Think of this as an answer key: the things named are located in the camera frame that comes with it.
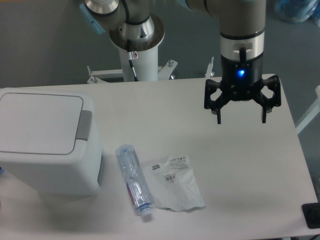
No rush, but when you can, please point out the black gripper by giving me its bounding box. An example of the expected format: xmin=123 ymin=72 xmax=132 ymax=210
xmin=203 ymin=53 xmax=282 ymax=125

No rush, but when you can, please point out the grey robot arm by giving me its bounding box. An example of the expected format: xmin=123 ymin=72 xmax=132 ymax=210
xmin=79 ymin=0 xmax=281 ymax=122

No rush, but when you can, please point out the white trash can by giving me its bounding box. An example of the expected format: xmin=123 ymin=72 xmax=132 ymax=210
xmin=0 ymin=88 xmax=103 ymax=196

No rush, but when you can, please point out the white trash can lid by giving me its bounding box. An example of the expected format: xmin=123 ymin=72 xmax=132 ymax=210
xmin=0 ymin=92 xmax=83 ymax=155

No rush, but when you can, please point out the blue plastic bag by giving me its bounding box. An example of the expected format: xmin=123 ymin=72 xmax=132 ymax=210
xmin=274 ymin=0 xmax=320 ymax=24

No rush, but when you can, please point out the white plastic bag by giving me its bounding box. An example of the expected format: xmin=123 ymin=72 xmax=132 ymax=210
xmin=142 ymin=154 xmax=205 ymax=212

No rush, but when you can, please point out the black device at table edge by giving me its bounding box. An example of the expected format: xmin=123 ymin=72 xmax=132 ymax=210
xmin=301 ymin=202 xmax=320 ymax=229

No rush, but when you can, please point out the clear plastic water bottle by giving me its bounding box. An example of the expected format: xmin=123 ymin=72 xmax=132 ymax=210
xmin=115 ymin=144 xmax=154 ymax=218

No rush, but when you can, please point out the grey lid push button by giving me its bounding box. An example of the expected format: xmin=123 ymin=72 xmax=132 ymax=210
xmin=75 ymin=110 xmax=93 ymax=141

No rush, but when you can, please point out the white frame bar right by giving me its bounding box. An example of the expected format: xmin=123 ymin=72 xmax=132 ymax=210
xmin=295 ymin=85 xmax=320 ymax=134

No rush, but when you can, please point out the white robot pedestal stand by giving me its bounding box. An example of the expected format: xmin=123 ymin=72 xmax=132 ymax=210
xmin=87 ymin=46 xmax=178 ymax=84

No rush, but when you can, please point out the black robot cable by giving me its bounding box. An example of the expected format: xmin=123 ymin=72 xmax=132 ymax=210
xmin=120 ymin=0 xmax=139 ymax=82

